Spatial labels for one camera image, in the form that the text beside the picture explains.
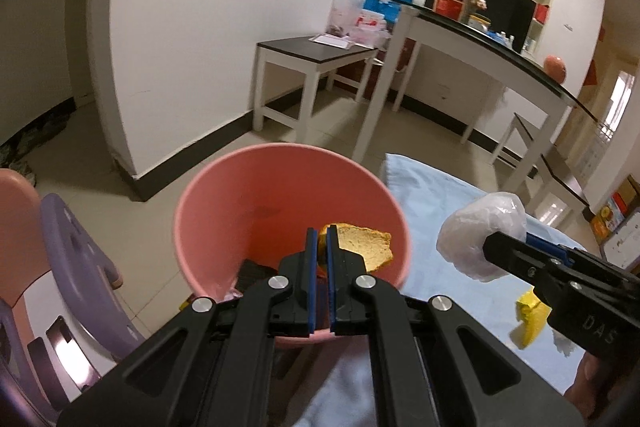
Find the red wall decoration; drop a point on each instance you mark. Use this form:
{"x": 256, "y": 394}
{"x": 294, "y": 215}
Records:
{"x": 591, "y": 73}

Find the white glass-top dining table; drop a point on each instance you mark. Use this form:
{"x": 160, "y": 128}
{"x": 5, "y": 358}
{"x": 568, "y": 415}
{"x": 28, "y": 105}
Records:
{"x": 480, "y": 52}

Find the pink plastic bucket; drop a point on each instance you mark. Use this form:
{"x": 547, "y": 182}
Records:
{"x": 250, "y": 187}

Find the white bench with papers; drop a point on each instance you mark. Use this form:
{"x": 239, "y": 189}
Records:
{"x": 310, "y": 49}

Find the pomelo peel piece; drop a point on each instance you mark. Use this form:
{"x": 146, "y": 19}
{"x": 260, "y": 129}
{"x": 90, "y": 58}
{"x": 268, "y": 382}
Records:
{"x": 360, "y": 242}

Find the small yellow box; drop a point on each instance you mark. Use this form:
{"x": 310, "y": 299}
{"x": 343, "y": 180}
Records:
{"x": 185, "y": 306}

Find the clear plastic bag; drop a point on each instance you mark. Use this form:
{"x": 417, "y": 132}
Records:
{"x": 341, "y": 14}

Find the red tin box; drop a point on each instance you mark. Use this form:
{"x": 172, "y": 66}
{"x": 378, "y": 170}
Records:
{"x": 446, "y": 4}

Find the person's right hand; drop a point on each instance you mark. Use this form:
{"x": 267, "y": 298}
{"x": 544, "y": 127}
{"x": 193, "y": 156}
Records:
{"x": 582, "y": 387}

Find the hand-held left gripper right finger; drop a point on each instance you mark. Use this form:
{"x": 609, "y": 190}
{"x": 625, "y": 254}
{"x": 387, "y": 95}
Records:
{"x": 332, "y": 287}

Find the purple plastic stool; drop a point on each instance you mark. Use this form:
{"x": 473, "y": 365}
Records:
{"x": 70, "y": 232}

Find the grey drawing board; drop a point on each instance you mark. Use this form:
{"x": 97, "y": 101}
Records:
{"x": 625, "y": 242}

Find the colourful toy box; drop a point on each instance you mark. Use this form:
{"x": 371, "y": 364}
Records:
{"x": 607, "y": 217}

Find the empty white bench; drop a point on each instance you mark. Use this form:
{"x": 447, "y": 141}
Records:
{"x": 560, "y": 167}

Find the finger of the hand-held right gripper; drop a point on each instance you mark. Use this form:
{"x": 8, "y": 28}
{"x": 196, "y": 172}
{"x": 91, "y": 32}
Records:
{"x": 515, "y": 252}
{"x": 547, "y": 247}

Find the cardboard box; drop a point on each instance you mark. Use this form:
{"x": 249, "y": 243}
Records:
{"x": 629, "y": 189}

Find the yellow foam fruit net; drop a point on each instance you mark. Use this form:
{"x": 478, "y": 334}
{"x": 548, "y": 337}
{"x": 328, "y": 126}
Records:
{"x": 530, "y": 322}

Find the blue floral cloth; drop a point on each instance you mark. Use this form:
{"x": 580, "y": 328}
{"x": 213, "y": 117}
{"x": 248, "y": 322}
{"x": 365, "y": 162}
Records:
{"x": 430, "y": 187}

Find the red box on shelf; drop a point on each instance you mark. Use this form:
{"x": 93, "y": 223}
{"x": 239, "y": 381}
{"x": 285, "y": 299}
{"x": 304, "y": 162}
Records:
{"x": 542, "y": 13}

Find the white door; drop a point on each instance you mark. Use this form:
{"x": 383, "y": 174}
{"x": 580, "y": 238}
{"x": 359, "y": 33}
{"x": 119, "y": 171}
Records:
{"x": 617, "y": 107}

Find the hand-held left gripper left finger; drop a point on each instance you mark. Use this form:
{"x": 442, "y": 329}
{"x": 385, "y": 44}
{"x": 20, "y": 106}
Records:
{"x": 312, "y": 287}

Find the blue shopping bag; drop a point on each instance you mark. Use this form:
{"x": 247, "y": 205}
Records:
{"x": 385, "y": 4}

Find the black foam fruit net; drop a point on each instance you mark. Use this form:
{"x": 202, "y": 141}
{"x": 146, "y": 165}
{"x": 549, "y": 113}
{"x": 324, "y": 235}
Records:
{"x": 250, "y": 274}

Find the white paper sheets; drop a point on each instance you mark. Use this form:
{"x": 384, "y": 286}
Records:
{"x": 329, "y": 41}

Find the white red-print plastic bag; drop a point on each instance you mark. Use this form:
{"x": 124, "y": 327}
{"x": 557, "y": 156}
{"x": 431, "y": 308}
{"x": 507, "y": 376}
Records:
{"x": 370, "y": 27}

